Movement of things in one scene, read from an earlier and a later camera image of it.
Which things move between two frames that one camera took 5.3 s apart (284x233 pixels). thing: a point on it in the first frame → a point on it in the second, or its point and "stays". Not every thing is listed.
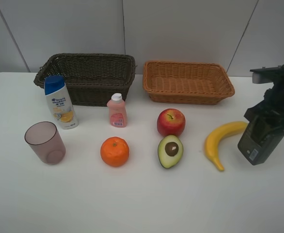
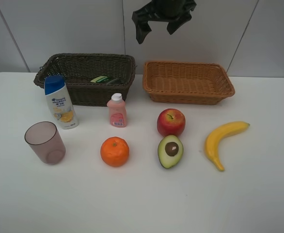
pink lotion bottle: x=118 y=115 stays
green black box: x=258 y=140 → x=104 y=79
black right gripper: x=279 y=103 → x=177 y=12
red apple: x=171 y=122 stays
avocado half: x=170 y=150 stays
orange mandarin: x=115 y=151 stays
